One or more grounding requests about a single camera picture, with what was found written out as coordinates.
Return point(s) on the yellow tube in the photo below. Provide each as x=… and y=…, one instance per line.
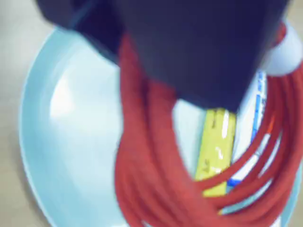
x=217, y=142

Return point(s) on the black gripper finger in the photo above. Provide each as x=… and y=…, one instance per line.
x=90, y=26
x=201, y=52

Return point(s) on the light blue plate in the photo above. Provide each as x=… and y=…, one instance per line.
x=75, y=123

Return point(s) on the white toothpaste tube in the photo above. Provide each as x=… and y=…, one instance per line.
x=246, y=123

